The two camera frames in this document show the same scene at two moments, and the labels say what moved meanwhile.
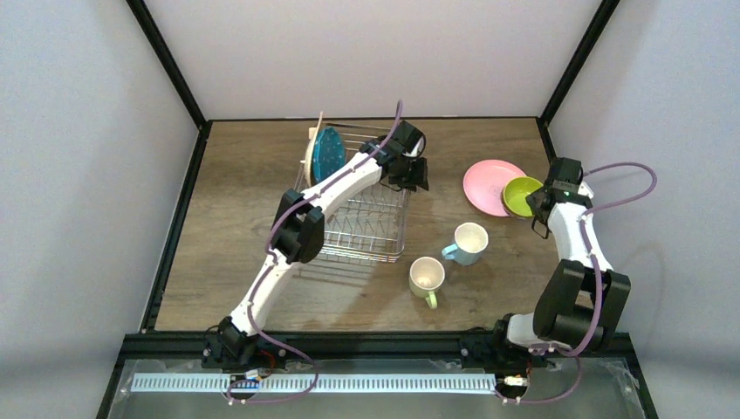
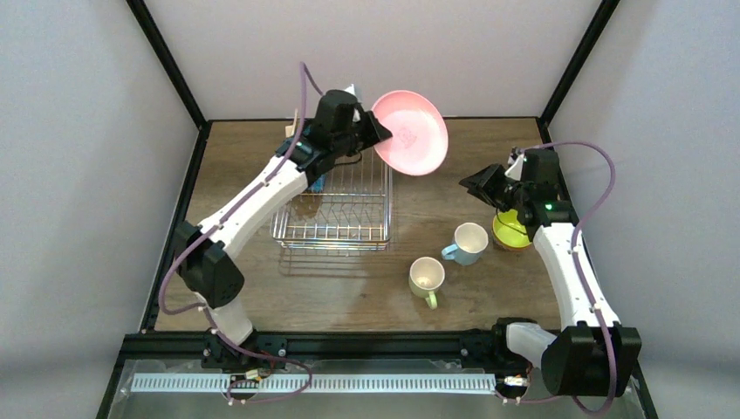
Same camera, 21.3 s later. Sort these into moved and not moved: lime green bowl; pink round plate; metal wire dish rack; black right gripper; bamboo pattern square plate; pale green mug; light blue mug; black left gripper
Moved: black left gripper; pink round plate; metal wire dish rack; bamboo pattern square plate; lime green bowl; black right gripper
Not moved: light blue mug; pale green mug
